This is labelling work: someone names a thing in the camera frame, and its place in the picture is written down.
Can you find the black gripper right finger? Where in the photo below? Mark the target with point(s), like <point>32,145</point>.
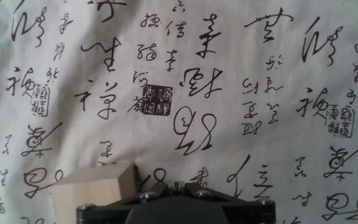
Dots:
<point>247,211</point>

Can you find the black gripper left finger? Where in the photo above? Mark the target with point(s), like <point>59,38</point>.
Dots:
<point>110,211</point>

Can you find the light wooden cube block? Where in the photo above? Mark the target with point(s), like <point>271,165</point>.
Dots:
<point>89,193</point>

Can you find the beige calligraphy print tablecloth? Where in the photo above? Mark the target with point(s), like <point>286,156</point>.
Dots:
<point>197,77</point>

